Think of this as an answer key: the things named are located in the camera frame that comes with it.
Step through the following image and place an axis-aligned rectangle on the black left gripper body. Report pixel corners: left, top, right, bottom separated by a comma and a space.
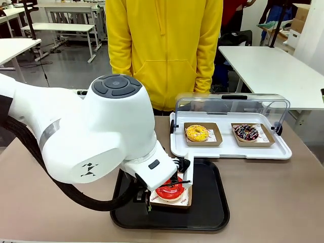
130, 173, 153, 204

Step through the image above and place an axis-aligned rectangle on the red glazed donut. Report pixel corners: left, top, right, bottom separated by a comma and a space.
154, 177, 185, 202

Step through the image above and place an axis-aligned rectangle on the brown cardboard donut tray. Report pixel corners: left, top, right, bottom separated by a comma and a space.
148, 173, 193, 211
230, 123, 276, 148
183, 122, 224, 148

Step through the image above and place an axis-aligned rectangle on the person's left forearm yellow sleeve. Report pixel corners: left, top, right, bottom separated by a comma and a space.
193, 43, 218, 94

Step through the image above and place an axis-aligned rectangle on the person's right forearm yellow sleeve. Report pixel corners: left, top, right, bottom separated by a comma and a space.
107, 37, 135, 76

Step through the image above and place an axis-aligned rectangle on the black plastic serving tray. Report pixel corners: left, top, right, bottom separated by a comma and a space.
110, 158, 230, 231

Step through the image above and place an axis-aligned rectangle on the yellow sprinkled donut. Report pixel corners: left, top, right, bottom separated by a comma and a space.
185, 124, 210, 142

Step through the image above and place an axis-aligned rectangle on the white display tray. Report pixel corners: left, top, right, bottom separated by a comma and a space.
169, 111, 293, 160

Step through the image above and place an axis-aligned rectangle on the dark donut white drizzle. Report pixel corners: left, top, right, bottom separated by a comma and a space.
233, 124, 260, 143

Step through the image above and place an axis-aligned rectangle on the person's left hand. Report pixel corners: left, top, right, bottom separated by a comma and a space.
175, 92, 211, 102

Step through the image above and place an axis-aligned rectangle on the yellow hooded sweatshirt torso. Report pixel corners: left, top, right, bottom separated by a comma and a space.
104, 0, 224, 112

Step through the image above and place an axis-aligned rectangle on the large white office table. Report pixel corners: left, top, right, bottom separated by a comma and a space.
218, 45, 324, 111

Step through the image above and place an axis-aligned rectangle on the black office chair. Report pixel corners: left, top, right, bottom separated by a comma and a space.
219, 29, 253, 48

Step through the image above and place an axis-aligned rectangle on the white low bench table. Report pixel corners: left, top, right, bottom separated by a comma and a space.
21, 22, 96, 63

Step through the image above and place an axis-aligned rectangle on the white table with pole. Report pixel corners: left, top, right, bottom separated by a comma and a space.
0, 37, 43, 76

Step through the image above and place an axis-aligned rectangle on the white tall desk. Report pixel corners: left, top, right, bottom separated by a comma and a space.
32, 2, 107, 49

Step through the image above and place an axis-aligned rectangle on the person in red shirt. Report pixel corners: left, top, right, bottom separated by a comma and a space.
222, 0, 257, 35

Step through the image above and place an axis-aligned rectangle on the black monitor pole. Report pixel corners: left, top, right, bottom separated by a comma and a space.
23, 0, 39, 41

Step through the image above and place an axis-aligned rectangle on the black stand pole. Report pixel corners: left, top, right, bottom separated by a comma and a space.
268, 22, 282, 49

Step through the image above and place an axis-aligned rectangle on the white storage box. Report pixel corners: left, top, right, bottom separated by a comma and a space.
288, 28, 302, 43

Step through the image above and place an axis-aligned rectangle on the person in dark clothes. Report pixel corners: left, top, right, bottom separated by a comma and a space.
258, 0, 301, 47

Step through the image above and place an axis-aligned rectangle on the brown cardboard box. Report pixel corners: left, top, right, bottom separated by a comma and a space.
292, 3, 311, 34

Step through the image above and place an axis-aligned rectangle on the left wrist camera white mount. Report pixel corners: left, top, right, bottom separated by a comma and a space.
173, 152, 195, 189

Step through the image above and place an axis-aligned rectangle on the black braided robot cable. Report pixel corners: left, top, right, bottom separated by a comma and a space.
0, 94, 139, 213

